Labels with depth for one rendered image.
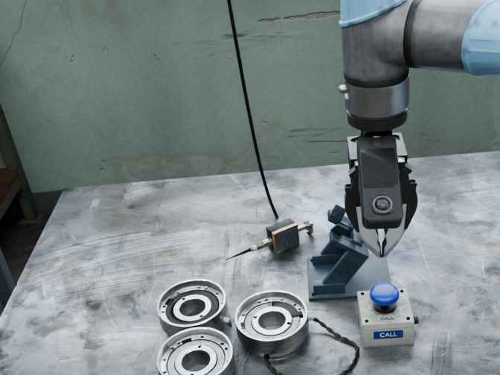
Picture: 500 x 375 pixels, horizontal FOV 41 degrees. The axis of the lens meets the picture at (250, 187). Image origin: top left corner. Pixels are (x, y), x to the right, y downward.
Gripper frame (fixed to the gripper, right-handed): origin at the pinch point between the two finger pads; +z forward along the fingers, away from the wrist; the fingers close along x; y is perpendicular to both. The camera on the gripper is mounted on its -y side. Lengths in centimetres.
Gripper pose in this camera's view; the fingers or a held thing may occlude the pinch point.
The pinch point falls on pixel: (382, 251)
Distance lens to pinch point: 92.0
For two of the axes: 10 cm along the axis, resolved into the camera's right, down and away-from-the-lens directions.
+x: -9.9, 0.7, 1.1
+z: 1.2, 8.4, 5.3
